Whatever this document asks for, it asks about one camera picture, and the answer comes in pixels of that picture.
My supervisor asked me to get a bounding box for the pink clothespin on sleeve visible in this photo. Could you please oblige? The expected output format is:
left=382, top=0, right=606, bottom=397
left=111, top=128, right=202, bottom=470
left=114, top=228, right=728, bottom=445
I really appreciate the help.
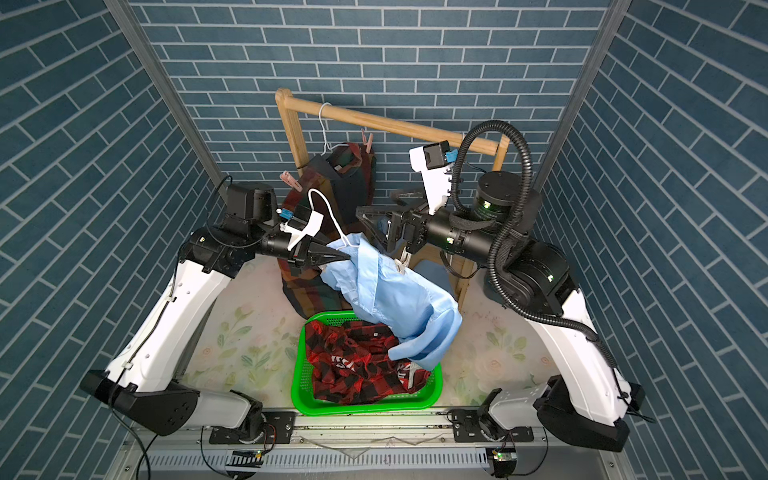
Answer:
left=279, top=171, right=303, bottom=192

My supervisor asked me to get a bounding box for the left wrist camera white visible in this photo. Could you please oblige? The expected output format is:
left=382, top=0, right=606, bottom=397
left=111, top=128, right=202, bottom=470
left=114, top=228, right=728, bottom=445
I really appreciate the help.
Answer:
left=278, top=208, right=324, bottom=250

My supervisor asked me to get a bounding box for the green plastic basket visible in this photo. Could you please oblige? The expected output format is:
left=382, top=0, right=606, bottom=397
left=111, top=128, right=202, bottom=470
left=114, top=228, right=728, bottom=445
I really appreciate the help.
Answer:
left=291, top=311, right=443, bottom=416

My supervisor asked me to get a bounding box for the pink clothespin at collar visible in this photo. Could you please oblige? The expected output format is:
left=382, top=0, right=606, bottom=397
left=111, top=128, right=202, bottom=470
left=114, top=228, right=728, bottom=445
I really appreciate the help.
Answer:
left=361, top=129, right=373, bottom=154

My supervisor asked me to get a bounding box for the wooden clothes rack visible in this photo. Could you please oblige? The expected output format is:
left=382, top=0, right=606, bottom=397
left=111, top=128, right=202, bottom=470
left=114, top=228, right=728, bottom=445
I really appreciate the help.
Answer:
left=275, top=88, right=511, bottom=310

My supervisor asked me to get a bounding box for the clear clothespin at blue collar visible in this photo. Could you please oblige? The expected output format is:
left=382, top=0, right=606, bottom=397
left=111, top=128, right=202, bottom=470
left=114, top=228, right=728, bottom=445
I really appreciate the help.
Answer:
left=395, top=250, right=412, bottom=274

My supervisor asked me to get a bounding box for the dark multicolour plaid shirt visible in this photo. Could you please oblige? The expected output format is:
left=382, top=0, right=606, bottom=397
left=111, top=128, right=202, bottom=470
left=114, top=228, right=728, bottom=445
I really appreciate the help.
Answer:
left=278, top=143, right=376, bottom=319

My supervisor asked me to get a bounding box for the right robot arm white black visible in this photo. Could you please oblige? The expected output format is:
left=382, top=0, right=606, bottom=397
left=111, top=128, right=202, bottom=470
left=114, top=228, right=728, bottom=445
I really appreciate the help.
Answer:
left=356, top=120, right=645, bottom=452

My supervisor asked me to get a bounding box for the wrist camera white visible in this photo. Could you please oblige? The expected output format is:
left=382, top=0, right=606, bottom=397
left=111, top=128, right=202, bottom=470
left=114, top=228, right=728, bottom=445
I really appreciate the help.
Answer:
left=278, top=208, right=324, bottom=250
left=409, top=141, right=457, bottom=215

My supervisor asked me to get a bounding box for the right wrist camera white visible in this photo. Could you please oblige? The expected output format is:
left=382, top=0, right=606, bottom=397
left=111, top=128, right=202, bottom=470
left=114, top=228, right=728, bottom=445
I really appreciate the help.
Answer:
left=409, top=141, right=457, bottom=215

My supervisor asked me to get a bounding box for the light blue shirt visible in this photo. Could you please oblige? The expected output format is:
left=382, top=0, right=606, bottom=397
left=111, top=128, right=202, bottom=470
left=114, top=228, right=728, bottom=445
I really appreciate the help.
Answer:
left=321, top=233, right=462, bottom=371

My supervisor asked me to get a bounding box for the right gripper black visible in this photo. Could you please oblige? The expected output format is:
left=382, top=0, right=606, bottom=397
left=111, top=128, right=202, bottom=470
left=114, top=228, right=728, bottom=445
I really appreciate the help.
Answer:
left=362, top=191, right=501, bottom=274

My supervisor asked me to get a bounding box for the white wire hanger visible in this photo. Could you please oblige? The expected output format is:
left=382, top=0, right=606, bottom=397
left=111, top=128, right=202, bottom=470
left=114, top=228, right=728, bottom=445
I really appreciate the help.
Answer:
left=307, top=188, right=353, bottom=247
left=318, top=102, right=335, bottom=155

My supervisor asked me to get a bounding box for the red black plaid shirt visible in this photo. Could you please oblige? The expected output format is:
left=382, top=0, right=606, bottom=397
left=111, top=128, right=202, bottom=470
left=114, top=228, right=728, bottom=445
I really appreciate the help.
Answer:
left=304, top=320, right=431, bottom=405

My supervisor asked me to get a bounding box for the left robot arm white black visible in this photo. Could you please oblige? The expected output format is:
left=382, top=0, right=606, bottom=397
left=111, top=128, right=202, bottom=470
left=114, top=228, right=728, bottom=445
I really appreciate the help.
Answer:
left=80, top=182, right=349, bottom=443

